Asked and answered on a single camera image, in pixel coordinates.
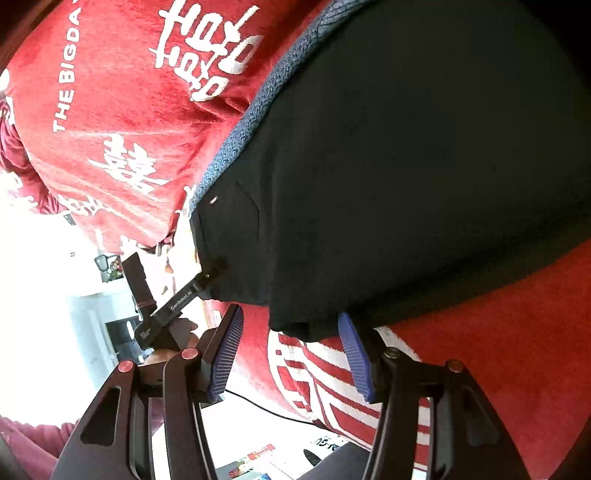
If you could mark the dark framed object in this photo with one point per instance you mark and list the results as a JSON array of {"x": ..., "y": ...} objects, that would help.
[{"x": 107, "y": 267}]

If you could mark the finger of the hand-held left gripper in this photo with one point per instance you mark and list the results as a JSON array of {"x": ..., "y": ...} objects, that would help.
[{"x": 208, "y": 277}]

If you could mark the colourful printed papers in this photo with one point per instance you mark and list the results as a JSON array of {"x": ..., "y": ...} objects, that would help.
[{"x": 251, "y": 459}]

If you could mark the black pants with blue waistband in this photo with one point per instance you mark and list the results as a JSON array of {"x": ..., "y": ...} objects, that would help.
[{"x": 392, "y": 184}]

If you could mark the maroon cloth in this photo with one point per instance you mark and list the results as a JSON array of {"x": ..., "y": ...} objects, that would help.
[{"x": 23, "y": 157}]

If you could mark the person's left forearm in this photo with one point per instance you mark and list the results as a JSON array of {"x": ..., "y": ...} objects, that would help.
[{"x": 27, "y": 445}]

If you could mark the red printed blanket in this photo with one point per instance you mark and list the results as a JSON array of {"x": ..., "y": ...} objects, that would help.
[{"x": 138, "y": 115}]

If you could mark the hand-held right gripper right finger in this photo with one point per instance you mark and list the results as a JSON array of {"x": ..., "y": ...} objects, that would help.
[{"x": 355, "y": 360}]

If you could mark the white slipper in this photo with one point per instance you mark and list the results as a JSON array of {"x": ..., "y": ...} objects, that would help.
[{"x": 319, "y": 454}]

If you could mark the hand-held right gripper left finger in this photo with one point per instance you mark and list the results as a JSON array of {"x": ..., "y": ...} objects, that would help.
[{"x": 226, "y": 350}]

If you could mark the person's leg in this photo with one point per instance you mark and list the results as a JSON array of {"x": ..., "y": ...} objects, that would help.
[{"x": 341, "y": 468}]

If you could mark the person's left hand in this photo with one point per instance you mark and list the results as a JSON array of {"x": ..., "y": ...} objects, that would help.
[{"x": 160, "y": 358}]

